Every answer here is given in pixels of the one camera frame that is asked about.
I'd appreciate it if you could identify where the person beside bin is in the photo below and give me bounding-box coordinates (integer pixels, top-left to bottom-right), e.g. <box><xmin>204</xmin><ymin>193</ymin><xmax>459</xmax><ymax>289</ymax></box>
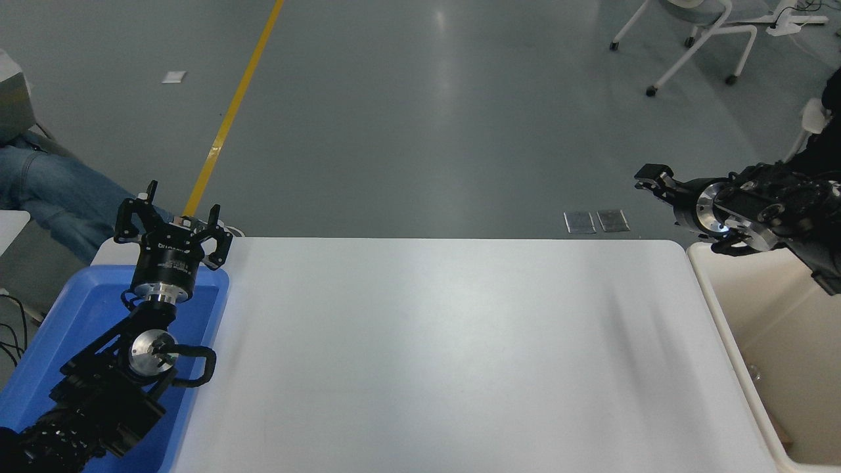
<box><xmin>785</xmin><ymin>66</ymin><xmax>841</xmax><ymax>179</ymax></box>

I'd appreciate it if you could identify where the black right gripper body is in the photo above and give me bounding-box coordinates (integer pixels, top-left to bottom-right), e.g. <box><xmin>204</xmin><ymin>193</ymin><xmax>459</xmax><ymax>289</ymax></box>
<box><xmin>673</xmin><ymin>181</ymin><xmax>707</xmax><ymax>232</ymax></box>

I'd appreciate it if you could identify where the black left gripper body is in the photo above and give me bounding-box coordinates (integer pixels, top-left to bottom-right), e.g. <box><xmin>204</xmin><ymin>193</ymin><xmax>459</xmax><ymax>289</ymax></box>
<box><xmin>130</xmin><ymin>222</ymin><xmax>208</xmax><ymax>291</ymax></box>

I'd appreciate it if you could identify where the small white side table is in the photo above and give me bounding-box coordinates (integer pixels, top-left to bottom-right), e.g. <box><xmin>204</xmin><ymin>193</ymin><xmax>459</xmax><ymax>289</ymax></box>
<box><xmin>0</xmin><ymin>210</ymin><xmax>31</xmax><ymax>256</ymax></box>

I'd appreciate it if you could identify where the blue plastic tray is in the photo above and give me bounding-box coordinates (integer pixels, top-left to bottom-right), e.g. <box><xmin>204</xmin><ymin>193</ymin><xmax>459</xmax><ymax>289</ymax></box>
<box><xmin>0</xmin><ymin>265</ymin><xmax>231</xmax><ymax>473</ymax></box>

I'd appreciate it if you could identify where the seated person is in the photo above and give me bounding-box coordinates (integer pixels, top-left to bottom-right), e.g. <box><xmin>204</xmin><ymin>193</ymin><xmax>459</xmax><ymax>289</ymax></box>
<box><xmin>0</xmin><ymin>49</ymin><xmax>178</xmax><ymax>267</ymax></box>

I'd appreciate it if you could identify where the large pale bin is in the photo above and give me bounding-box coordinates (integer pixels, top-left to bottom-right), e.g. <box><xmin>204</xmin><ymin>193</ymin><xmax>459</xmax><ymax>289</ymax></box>
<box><xmin>687</xmin><ymin>242</ymin><xmax>841</xmax><ymax>473</ymax></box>

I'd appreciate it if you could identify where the black cable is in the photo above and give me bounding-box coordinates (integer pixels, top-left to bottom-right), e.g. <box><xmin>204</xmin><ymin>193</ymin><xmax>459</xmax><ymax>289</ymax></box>
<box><xmin>0</xmin><ymin>296</ymin><xmax>28</xmax><ymax>370</ymax></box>

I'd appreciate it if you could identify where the white wheeled chair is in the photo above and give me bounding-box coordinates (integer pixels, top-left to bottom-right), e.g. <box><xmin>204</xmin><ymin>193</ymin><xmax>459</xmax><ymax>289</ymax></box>
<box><xmin>609</xmin><ymin>0</ymin><xmax>758</xmax><ymax>98</ymax></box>

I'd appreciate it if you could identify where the white power strip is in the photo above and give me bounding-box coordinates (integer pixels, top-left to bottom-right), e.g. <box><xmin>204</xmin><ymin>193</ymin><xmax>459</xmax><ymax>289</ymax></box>
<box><xmin>765</xmin><ymin>0</ymin><xmax>830</xmax><ymax>37</ymax></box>

